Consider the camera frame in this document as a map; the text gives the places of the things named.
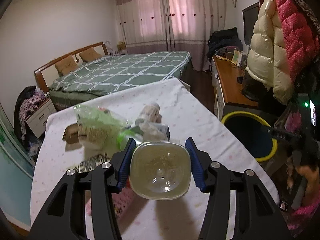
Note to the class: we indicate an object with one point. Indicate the brown cardboard piece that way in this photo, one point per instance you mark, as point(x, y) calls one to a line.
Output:
point(70, 137)

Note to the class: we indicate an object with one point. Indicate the yellow rimmed trash bin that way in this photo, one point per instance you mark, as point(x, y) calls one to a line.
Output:
point(253, 132)

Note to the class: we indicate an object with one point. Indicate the bed with green quilt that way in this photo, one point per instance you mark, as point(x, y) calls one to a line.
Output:
point(110, 74)

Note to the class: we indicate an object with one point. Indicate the white dotted table cloth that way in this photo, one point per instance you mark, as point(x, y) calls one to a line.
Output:
point(186, 117)

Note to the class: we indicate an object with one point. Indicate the black television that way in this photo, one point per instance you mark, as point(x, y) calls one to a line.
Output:
point(250, 16)

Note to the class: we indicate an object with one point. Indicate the printed paper box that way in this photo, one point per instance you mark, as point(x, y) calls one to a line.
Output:
point(91, 163)

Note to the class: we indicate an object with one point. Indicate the pink box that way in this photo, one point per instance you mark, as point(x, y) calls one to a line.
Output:
point(122, 201)

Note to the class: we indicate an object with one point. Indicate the wooden headboard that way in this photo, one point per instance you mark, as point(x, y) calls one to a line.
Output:
point(47, 74)

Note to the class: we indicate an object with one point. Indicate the pink white curtains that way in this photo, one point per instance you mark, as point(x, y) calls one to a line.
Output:
point(171, 25)

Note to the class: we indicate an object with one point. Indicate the clear square plastic bottle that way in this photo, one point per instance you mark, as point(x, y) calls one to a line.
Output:
point(160, 170)

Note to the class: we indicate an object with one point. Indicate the brown pillow right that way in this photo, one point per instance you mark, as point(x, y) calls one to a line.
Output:
point(89, 55)

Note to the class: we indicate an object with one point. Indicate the wooden top desk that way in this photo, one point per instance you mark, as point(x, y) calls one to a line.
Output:
point(228, 96)

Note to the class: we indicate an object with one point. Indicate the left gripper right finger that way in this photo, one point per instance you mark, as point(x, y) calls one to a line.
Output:
point(257, 215)

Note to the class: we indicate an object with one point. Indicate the clothes on nightstand chair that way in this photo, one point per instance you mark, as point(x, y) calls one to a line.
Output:
point(27, 102)

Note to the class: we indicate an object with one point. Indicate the cream puffer jacket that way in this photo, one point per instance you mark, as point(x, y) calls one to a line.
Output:
point(267, 58)

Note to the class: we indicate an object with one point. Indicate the green plastic bottle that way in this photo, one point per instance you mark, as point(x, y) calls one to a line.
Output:
point(104, 130)

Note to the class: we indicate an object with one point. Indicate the white nightstand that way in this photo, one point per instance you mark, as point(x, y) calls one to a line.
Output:
point(37, 121)

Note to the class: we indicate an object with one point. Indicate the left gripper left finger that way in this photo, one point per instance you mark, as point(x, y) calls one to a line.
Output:
point(60, 216)

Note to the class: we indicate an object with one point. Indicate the brown pillow left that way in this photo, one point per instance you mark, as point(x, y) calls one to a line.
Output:
point(66, 65)

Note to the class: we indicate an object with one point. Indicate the brown pillow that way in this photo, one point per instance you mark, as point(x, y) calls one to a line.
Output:
point(89, 55)
point(66, 65)

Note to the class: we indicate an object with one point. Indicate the pile of dark clothes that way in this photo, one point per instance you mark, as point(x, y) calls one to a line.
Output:
point(223, 38)

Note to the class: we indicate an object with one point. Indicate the red dotted jacket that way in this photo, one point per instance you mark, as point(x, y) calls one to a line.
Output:
point(300, 27)

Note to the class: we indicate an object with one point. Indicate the white pill bottle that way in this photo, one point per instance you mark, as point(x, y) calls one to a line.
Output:
point(149, 113)

